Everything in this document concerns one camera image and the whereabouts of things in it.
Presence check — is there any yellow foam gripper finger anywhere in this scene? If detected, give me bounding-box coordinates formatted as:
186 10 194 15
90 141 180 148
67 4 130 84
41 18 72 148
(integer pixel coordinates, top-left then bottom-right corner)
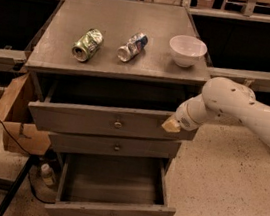
162 116 181 133

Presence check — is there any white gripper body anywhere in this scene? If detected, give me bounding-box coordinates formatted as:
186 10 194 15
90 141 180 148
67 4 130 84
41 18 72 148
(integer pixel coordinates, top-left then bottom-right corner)
174 99 209 131

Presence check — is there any grey top drawer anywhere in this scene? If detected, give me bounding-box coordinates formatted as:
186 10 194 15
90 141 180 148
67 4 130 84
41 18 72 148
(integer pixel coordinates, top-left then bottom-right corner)
28 101 196 141

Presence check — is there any grey drawer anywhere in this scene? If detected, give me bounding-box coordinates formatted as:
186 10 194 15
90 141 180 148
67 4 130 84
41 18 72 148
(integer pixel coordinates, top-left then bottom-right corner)
49 132 181 159
28 101 196 141
45 153 175 216

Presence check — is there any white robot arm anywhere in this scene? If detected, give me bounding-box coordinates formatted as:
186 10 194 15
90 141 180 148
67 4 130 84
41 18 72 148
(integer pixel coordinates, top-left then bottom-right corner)
162 77 270 148

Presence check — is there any grey middle drawer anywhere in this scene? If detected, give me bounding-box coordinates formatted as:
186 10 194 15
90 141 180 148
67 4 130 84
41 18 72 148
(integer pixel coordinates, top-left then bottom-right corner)
49 132 181 159

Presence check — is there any grey drawer cabinet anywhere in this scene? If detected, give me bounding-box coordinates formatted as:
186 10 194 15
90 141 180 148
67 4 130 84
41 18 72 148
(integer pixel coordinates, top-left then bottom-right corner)
26 0 210 101

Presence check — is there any grey bottom drawer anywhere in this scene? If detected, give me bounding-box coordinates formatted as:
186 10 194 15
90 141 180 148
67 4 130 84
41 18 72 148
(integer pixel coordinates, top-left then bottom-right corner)
45 153 175 216

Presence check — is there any white bowl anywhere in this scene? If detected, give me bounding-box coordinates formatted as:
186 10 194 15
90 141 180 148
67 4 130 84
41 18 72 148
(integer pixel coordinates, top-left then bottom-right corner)
169 35 208 68

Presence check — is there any crushed blue silver can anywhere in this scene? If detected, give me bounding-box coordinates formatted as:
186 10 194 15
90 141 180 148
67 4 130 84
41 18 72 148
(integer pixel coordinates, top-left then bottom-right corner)
117 33 148 62

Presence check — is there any crushed green soda can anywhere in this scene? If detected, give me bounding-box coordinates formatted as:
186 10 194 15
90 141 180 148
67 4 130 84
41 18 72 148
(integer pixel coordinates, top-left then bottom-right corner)
71 28 104 63

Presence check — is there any small plastic bottle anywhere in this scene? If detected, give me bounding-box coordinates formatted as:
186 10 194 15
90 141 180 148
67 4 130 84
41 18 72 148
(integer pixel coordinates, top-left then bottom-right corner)
40 163 56 187

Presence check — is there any black metal floor bar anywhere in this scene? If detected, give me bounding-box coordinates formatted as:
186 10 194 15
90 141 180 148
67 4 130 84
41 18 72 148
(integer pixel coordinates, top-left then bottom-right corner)
0 155 35 216

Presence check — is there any cardboard box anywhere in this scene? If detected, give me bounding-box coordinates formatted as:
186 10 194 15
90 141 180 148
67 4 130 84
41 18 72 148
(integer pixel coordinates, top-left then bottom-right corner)
0 74 51 156

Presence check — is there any black floor cable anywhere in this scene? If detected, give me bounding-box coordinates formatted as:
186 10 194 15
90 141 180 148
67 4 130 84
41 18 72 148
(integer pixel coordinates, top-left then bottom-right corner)
0 102 69 206

